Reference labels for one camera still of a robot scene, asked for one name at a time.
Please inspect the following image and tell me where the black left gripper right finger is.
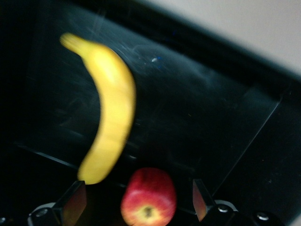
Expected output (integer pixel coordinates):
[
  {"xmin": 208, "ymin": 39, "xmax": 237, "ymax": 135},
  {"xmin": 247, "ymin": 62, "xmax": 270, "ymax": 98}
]
[{"xmin": 192, "ymin": 178, "xmax": 216, "ymax": 222}]

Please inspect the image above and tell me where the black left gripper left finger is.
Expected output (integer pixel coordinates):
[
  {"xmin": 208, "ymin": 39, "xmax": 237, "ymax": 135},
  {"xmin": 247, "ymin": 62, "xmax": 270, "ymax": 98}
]
[{"xmin": 53, "ymin": 180, "xmax": 88, "ymax": 226}]

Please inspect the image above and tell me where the red apple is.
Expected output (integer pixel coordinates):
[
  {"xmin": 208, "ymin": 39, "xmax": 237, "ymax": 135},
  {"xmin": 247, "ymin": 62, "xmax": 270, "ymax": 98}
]
[{"xmin": 120, "ymin": 167, "xmax": 177, "ymax": 226}]

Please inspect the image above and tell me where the black plastic box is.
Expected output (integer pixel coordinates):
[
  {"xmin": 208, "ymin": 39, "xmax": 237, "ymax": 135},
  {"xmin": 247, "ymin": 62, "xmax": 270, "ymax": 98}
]
[{"xmin": 0, "ymin": 0, "xmax": 301, "ymax": 226}]

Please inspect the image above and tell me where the yellow banana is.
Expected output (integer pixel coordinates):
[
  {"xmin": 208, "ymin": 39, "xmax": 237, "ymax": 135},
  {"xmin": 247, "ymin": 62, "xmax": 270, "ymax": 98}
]
[{"xmin": 60, "ymin": 32, "xmax": 137, "ymax": 185}]

